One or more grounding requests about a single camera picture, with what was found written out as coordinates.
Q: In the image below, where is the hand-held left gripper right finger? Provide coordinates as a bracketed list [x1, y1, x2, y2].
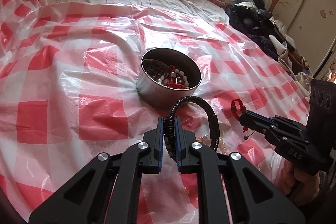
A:
[174, 116, 306, 224]

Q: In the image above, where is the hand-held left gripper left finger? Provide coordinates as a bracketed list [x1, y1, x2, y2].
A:
[29, 116, 165, 224]

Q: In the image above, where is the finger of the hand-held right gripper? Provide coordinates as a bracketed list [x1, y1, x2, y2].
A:
[241, 111, 308, 136]
[239, 115, 292, 147]

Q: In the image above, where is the black braided leather bracelet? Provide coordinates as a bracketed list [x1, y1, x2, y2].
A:
[163, 95, 219, 162]

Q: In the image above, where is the red cord bracelet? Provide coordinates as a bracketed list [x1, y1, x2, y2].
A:
[230, 99, 253, 141]

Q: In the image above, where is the round metal tin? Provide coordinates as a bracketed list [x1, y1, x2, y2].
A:
[136, 48, 202, 110]

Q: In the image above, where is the pile of mixed bracelets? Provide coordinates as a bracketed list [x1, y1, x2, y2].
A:
[143, 59, 191, 90]

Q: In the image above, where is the person's right hand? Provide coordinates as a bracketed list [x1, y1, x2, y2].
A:
[283, 164, 321, 202]

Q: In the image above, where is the white crumpled cloth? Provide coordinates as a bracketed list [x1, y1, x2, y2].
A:
[268, 17, 317, 84]

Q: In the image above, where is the pile of dark clothes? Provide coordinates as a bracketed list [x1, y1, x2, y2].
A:
[226, 0, 289, 57]

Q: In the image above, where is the red checked plastic sheet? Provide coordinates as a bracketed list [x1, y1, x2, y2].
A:
[0, 0, 328, 224]

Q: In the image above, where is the pale pink bead bracelet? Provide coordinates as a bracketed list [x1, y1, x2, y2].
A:
[196, 130, 232, 156]

